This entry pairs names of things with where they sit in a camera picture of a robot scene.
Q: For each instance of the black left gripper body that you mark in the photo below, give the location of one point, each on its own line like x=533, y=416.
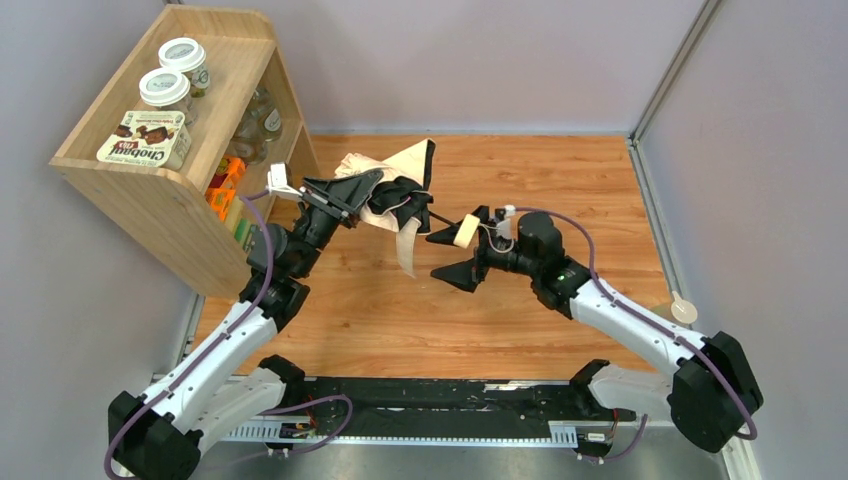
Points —
x=324, y=201

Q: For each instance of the Chobani yogurt pack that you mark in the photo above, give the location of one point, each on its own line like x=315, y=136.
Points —
x=157, y=139

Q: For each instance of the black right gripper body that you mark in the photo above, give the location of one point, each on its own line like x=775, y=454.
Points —
x=483, y=245

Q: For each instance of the front white-lidded jar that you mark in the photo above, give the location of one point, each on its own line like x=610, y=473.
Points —
x=166, y=89

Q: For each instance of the orange box on shelf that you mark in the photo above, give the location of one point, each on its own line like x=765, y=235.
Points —
x=221, y=190

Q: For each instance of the back white-lidded jar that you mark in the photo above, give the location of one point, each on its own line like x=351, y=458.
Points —
x=187, y=56

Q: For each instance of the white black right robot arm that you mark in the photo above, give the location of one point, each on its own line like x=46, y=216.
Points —
x=649, y=331

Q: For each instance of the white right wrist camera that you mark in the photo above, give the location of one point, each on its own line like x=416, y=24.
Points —
x=503, y=221

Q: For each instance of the wooden shelf unit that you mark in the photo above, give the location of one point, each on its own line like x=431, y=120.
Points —
x=149, y=171

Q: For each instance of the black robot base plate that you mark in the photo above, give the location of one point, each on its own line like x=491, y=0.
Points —
x=446, y=408

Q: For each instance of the aluminium frame rail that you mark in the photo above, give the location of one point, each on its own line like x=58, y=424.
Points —
x=286, y=430

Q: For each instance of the green box on shelf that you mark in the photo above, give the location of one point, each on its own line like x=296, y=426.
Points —
x=244, y=231

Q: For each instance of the pale green pump bottle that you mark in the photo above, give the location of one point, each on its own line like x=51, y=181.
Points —
x=677, y=310

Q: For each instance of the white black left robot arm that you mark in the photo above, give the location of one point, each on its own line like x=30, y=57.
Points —
x=232, y=344

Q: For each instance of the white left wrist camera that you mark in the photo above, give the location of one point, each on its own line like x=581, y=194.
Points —
x=278, y=183

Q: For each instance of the white-lidded jar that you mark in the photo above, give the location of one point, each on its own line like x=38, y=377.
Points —
x=187, y=56
x=166, y=89

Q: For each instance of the glass jars in shelf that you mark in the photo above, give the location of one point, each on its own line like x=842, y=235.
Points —
x=260, y=125

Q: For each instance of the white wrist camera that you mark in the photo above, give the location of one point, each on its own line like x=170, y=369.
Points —
x=278, y=183
x=503, y=221

